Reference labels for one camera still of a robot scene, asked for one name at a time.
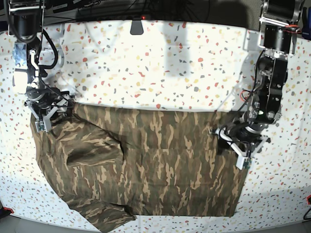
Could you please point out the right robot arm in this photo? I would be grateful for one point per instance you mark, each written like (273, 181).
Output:
(25, 20)

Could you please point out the red table clamp left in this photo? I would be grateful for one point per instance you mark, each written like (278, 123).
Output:
(5, 211)

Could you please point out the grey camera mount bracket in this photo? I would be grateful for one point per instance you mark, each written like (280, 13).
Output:
(136, 28)

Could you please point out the terrazzo pattern table cloth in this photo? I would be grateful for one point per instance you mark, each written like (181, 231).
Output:
(171, 66)

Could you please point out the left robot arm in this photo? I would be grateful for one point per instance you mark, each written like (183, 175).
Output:
(278, 29)

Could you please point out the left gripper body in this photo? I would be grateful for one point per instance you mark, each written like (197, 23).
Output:
(245, 132)

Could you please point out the red table clamp right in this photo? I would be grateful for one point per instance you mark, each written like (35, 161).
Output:
(309, 200)

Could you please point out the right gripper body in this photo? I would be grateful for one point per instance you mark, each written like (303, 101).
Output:
(42, 97)

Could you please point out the red table clamp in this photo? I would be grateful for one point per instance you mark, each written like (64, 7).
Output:
(309, 200)
(5, 211)

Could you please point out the camouflage T-shirt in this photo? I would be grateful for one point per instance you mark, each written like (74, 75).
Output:
(111, 164)

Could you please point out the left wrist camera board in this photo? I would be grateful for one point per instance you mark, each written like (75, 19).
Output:
(243, 162)

